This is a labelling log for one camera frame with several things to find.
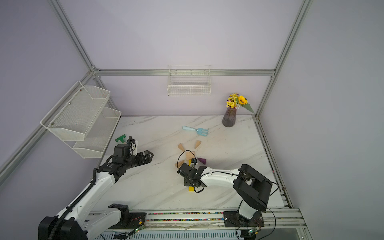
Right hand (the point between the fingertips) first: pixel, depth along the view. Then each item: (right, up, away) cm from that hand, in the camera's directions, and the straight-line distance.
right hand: (191, 182), depth 87 cm
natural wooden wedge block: (-7, +9, +5) cm, 13 cm away
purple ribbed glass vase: (+29, +40, +26) cm, 56 cm away
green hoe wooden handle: (-50, +25, +16) cm, 58 cm away
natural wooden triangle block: (-7, +19, +14) cm, 25 cm away
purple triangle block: (+7, +12, +7) cm, 15 cm away
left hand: (-26, +15, -3) cm, 30 cm away
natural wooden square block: (-1, +14, +11) cm, 18 cm away
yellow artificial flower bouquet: (+28, +49, +6) cm, 57 cm away
